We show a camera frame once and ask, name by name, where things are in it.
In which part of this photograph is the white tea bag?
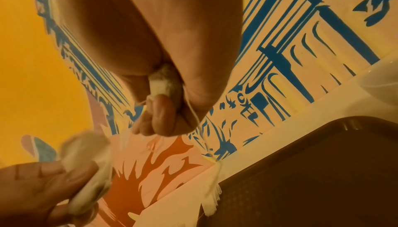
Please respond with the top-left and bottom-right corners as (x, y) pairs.
(58, 131), (115, 217)
(145, 63), (224, 217)

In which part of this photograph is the dark brown tray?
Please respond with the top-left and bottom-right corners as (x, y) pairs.
(195, 116), (398, 227)

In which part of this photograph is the person's left hand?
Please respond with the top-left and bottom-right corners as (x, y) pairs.
(0, 159), (101, 227)

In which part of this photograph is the small white cup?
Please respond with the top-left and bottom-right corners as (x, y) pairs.
(357, 52), (398, 107)

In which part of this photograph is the person's right hand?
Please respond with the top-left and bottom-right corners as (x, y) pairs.
(49, 0), (244, 138)

